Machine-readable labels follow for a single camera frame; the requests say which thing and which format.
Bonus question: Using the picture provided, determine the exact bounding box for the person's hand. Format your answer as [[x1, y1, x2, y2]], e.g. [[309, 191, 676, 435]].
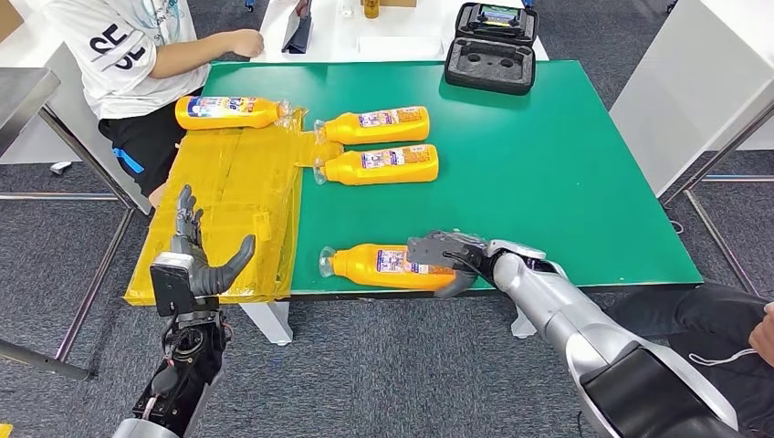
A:
[[748, 300, 774, 368]]

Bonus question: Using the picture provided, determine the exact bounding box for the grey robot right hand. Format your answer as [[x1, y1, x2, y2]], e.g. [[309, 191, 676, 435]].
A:
[[423, 229, 498, 300]]

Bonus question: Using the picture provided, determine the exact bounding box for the person's right hand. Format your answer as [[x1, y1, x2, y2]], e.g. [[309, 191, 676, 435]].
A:
[[226, 28, 266, 60]]

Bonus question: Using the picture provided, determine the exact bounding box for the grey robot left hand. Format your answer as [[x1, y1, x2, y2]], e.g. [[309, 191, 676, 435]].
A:
[[171, 183, 257, 297]]

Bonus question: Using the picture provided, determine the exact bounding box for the orange detergent bottle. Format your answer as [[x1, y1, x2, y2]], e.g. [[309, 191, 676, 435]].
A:
[[319, 243, 457, 293], [174, 95, 293, 131], [312, 143, 440, 186], [313, 105, 431, 146]]

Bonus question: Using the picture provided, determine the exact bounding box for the person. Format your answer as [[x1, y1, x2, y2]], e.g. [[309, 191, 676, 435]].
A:
[[604, 282, 774, 438], [42, 0, 266, 210]]

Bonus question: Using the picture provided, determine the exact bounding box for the dark tablet case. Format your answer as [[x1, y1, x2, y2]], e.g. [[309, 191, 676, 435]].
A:
[[280, 0, 314, 55]]

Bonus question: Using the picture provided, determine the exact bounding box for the yellow plastic-wrapped board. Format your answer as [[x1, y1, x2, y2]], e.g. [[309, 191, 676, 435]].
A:
[[123, 107, 346, 306]]

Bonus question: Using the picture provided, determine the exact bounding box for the black foam-lined case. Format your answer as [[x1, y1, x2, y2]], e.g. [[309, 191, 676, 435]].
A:
[[444, 1, 539, 96]]

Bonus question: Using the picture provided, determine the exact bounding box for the steel table with metal legs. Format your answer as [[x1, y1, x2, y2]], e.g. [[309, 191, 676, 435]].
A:
[[0, 68, 137, 382]]

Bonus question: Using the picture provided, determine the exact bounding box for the brown cardboard piece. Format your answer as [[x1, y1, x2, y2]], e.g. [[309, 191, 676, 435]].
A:
[[0, 0, 26, 42]]

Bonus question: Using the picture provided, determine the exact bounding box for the handheld controller with screen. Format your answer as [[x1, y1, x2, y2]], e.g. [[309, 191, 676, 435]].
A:
[[479, 4, 522, 27]]

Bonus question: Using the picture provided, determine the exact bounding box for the white table with metal legs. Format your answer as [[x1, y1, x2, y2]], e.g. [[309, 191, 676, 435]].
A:
[[609, 0, 774, 297]]

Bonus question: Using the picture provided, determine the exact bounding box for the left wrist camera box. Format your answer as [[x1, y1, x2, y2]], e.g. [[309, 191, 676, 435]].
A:
[[149, 252, 198, 318]]

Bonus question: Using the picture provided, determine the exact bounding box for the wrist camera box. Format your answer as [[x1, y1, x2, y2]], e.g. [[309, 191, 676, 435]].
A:
[[406, 236, 455, 271], [149, 252, 198, 318]]

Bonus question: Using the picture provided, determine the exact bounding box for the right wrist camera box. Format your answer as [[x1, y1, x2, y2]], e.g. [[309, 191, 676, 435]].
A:
[[406, 236, 455, 271]]

